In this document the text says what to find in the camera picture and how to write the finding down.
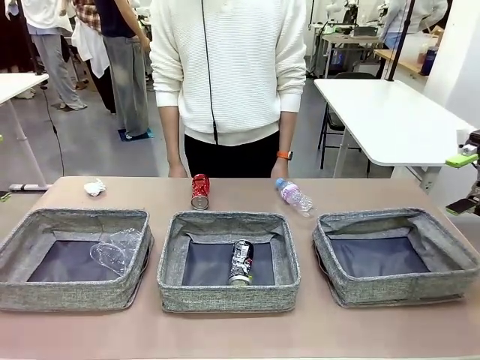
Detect white paper ball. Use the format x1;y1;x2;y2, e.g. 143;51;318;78
82;178;107;198

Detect clear plastic cup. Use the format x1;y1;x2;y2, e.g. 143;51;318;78
88;228;144;278

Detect plastic bottle with blue cap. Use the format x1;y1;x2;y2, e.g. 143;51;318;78
274;178;314;219

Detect crushed red soda can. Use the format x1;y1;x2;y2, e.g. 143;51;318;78
190;173;212;211

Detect crushed black soda can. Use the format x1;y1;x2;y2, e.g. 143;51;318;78
227;239;257;287

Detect person's right forearm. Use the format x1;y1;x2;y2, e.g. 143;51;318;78
159;105;187;169

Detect person's right hand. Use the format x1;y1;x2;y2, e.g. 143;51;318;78
166;163;188;179

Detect large white table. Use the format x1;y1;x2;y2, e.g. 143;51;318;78
313;77;479;194

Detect dark blue bottle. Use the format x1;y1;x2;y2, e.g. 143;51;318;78
420;45;440;77

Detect grey fabric basket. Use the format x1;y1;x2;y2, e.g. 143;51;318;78
156;211;302;314
311;208;480;309
0;208;155;313

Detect bystander in plaid shirt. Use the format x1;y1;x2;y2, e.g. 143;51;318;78
70;0;117;116

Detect black folding chair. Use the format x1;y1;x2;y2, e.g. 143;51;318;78
317;70;373;178

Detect black stand pole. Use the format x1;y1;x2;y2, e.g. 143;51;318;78
385;0;416;83

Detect bystander in wide grey trousers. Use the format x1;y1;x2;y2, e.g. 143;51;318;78
93;0;153;140

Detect blue floor mat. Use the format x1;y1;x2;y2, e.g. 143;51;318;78
117;127;155;143

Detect bystander in light shirt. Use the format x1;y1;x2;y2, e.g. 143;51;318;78
378;0;449;50

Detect wooden workbench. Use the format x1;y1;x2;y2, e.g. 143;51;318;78
320;32;386;78

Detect black trousers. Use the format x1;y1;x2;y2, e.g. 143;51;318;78
183;129;284;179

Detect white knit sweater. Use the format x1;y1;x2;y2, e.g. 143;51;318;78
148;0;308;148

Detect black floor cable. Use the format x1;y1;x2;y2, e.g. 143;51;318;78
43;88;66;178

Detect thin black clip-on cable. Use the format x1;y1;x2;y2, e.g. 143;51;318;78
201;0;220;146

